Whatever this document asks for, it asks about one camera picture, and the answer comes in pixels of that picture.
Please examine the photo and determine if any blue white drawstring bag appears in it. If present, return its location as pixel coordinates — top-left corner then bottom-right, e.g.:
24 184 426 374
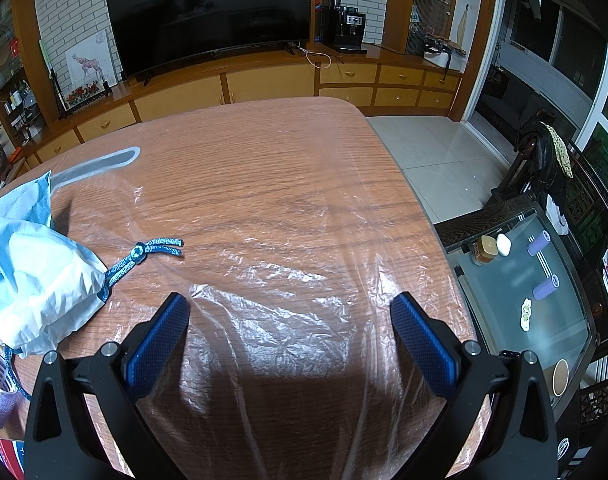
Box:
0 170 186 401

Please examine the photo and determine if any glass top side table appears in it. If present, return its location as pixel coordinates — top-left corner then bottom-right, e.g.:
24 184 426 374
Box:
435 195 597 418

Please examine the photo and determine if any dark wooden chair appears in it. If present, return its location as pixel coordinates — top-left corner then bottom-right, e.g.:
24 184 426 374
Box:
487 119 573 214

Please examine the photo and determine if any giraffe picture on stand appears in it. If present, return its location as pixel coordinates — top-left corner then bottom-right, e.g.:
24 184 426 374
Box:
64 30 118 107

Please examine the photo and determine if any black flat screen television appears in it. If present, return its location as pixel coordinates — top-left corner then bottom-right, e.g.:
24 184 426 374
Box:
106 0 310 80

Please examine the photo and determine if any black coffee machine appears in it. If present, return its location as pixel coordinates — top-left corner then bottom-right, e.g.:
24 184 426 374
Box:
315 0 366 54

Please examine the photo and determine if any grey table cable slot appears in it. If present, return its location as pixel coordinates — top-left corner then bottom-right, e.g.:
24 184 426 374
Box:
50 146 140 193

